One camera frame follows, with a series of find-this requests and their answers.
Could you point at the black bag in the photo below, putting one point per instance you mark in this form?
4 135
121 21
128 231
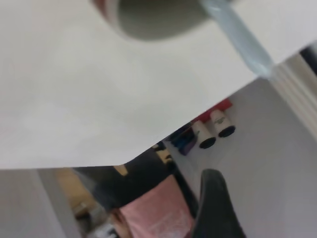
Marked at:
138 181

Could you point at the red ceramic mug with coffee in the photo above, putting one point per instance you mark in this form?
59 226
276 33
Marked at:
158 19

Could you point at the white paper cup green logo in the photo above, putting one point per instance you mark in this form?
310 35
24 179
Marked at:
203 135
221 122

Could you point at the brown cardboard box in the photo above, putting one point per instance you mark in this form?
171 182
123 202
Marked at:
74 191

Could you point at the blue and purple items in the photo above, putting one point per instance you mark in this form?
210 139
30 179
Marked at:
184 143

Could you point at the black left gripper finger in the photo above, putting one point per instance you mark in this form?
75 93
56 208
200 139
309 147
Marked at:
215 205

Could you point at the white wall moulding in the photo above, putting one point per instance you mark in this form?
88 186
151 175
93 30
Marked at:
297 91

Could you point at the pink cloth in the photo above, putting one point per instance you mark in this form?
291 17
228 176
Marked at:
158 213

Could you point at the red cylindrical object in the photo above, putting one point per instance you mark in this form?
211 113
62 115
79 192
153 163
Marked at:
223 105

